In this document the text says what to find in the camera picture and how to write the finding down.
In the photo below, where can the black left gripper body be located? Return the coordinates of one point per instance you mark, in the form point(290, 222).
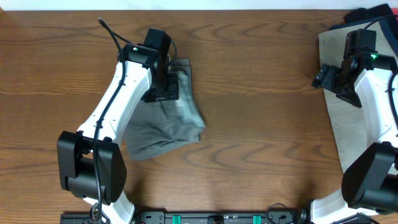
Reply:
point(165, 88)

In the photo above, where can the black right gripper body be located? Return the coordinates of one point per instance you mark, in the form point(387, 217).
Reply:
point(325, 76)

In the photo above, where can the grey shorts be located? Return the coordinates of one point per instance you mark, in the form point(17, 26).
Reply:
point(160, 127)

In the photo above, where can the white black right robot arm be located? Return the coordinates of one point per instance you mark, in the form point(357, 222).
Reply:
point(366, 81)

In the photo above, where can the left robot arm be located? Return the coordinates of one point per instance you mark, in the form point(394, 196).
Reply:
point(90, 162)

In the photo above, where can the black garment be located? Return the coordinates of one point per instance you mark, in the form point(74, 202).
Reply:
point(364, 13)

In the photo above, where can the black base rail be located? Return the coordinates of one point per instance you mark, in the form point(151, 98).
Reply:
point(278, 215)

